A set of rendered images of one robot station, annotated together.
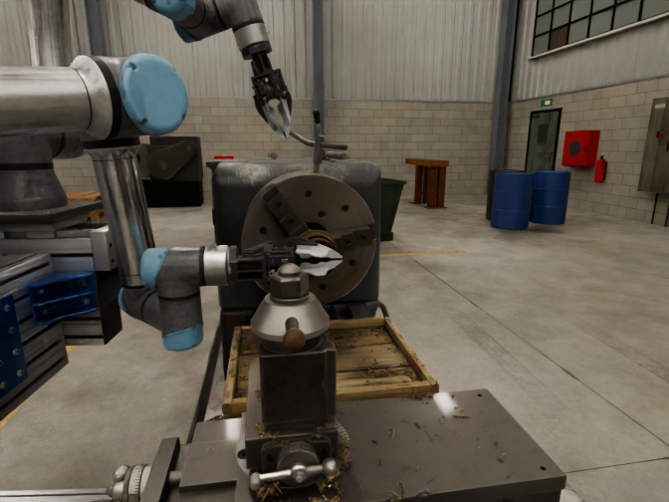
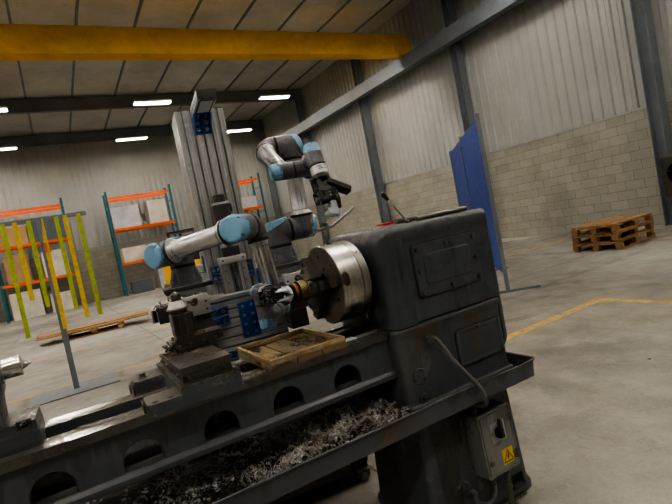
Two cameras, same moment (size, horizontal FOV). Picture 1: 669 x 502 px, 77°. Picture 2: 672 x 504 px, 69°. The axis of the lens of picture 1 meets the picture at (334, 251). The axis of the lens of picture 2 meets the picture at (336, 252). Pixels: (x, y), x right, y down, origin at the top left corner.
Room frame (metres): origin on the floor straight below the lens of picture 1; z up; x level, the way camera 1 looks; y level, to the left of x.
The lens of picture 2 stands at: (0.39, -1.79, 1.31)
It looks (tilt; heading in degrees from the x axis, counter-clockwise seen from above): 3 degrees down; 71
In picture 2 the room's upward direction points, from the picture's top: 11 degrees counter-clockwise
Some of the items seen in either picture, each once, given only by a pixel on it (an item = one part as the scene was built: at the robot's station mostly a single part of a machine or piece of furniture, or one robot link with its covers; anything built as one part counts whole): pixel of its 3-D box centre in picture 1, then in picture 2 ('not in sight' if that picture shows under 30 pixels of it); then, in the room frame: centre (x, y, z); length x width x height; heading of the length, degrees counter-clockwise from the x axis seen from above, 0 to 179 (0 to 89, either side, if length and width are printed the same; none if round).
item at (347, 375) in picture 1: (323, 360); (289, 347); (0.76, 0.02, 0.89); 0.36 x 0.30 x 0.04; 99
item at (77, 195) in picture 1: (81, 206); (612, 232); (7.77, 4.69, 0.22); 1.25 x 0.86 x 0.44; 13
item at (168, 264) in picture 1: (175, 268); (261, 293); (0.75, 0.29, 1.08); 0.11 x 0.08 x 0.09; 98
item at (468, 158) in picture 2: not in sight; (472, 205); (5.43, 5.28, 1.18); 4.12 x 0.80 x 2.35; 62
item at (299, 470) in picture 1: (292, 416); (193, 340); (0.43, 0.05, 0.99); 0.20 x 0.10 x 0.05; 9
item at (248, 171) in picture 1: (290, 219); (411, 266); (1.40, 0.15, 1.06); 0.59 x 0.48 x 0.39; 9
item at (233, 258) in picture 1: (263, 264); (272, 294); (0.76, 0.13, 1.08); 0.12 x 0.09 x 0.08; 98
